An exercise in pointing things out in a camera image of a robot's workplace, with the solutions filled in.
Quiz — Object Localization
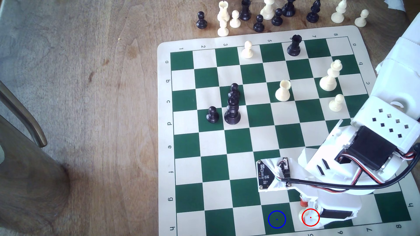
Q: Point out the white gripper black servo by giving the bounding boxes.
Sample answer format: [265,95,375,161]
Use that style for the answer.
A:
[299,187,376,229]

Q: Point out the white paper scrap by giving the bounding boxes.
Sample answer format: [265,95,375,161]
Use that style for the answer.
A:
[384,0,407,12]

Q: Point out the white chess rook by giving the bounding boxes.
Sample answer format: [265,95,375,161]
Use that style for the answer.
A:
[218,1,230,22]
[275,80,291,102]

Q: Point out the black chess rook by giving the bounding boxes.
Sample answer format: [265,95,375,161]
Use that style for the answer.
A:
[287,34,303,57]

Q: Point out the black chess pawn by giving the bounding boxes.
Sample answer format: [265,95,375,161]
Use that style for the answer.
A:
[253,14,265,33]
[271,9,284,27]
[196,11,208,29]
[206,106,220,124]

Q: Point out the red white black servo wires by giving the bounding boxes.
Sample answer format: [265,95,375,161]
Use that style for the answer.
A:
[338,151,415,184]

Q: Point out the black chess queen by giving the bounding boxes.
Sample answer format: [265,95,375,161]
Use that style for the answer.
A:
[224,97,242,125]

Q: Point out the brown wooden chair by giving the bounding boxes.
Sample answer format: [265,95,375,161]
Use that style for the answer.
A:
[0,80,71,234]

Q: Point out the green white chess mat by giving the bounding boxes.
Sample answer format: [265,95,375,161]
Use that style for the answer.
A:
[157,26,417,236]

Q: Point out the tall white chess piece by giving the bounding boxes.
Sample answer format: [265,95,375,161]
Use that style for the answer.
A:
[260,0,276,20]

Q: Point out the white chess queen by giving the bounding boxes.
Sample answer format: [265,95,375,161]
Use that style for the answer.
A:
[319,59,343,92]

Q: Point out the white chess bishop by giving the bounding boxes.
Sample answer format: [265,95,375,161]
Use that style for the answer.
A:
[331,0,348,24]

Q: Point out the black chess bishop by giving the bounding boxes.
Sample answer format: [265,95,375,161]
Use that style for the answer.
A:
[228,83,241,100]

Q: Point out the white chess pawn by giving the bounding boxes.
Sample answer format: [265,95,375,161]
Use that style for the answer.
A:
[329,94,345,113]
[299,208,320,227]
[217,19,229,37]
[241,41,254,59]
[354,9,369,28]
[229,10,241,29]

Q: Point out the tall black chess piece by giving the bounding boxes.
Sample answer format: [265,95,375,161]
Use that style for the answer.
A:
[282,0,296,18]
[239,0,252,21]

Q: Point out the black chess knight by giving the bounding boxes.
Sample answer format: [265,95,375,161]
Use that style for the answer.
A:
[306,0,321,23]

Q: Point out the black camera cable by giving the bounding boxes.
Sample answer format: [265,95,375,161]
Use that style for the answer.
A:
[279,142,420,192]

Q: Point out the camera circuit board white mount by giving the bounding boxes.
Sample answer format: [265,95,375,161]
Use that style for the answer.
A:
[256,157,297,193]

